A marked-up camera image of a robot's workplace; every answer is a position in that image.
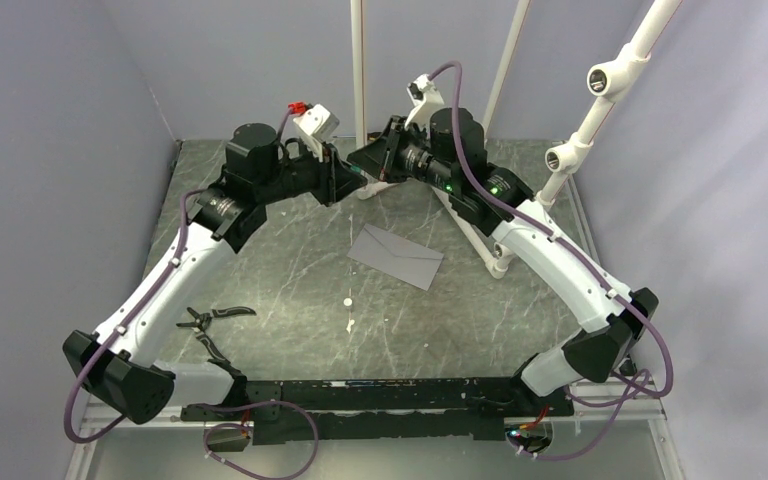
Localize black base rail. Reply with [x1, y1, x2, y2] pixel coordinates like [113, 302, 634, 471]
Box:
[181, 377, 574, 446]

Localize white pvc pipe frame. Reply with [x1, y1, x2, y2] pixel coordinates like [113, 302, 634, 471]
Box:
[347, 0, 685, 280]

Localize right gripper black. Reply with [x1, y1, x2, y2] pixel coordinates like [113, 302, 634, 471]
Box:
[352, 116, 458, 194]

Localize black handled pliers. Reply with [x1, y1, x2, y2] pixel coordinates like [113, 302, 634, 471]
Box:
[177, 305, 257, 365]

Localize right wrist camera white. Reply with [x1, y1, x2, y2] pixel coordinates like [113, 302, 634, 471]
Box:
[406, 74, 445, 130]

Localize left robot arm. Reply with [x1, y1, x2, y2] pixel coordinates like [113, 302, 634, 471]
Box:
[63, 123, 367, 424]

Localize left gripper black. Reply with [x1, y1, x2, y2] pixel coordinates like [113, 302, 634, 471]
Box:
[257, 135, 368, 208]

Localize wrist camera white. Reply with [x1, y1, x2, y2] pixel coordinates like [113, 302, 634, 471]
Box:
[288, 102, 340, 162]
[406, 74, 445, 130]

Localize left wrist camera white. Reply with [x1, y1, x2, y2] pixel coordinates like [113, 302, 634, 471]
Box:
[288, 102, 340, 162]

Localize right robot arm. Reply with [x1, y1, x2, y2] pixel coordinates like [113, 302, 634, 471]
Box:
[348, 108, 658, 415]

